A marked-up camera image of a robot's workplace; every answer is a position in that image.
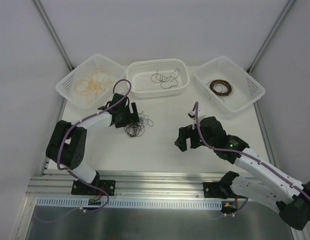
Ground yellow and black cables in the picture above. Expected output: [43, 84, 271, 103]
[123, 109, 155, 138]

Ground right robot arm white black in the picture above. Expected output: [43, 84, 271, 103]
[174, 111, 310, 231]

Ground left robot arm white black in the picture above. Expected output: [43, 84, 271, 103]
[45, 93, 139, 195]

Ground white middle perforated basket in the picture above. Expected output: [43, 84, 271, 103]
[126, 58, 190, 99]

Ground white left basket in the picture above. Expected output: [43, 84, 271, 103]
[55, 54, 126, 110]

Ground white right basket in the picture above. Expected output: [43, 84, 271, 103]
[193, 56, 266, 116]

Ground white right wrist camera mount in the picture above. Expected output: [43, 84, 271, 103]
[187, 109, 206, 130]

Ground yellow cables in left basket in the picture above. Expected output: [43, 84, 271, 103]
[73, 65, 115, 105]

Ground grey-black cables in middle basket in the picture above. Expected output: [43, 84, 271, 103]
[149, 67, 181, 90]

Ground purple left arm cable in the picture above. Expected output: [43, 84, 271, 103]
[56, 79, 133, 216]

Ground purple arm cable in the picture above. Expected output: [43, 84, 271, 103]
[192, 101, 310, 217]
[56, 79, 133, 216]

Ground aluminium frame rail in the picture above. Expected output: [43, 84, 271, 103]
[26, 169, 225, 200]

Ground brown cable coil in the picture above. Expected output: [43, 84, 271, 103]
[206, 79, 235, 103]

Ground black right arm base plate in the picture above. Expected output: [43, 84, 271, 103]
[202, 181, 246, 200]

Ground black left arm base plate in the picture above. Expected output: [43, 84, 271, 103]
[71, 179, 116, 196]

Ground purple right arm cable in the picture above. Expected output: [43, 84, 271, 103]
[192, 101, 310, 217]

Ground white slotted cable duct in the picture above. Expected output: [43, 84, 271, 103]
[36, 197, 222, 211]

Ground right aluminium corner post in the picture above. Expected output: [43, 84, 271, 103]
[246, 0, 297, 75]

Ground aluminium corner post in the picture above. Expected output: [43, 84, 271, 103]
[246, 0, 297, 75]
[31, 0, 75, 71]

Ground left aluminium corner post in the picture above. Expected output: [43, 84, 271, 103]
[31, 0, 75, 71]

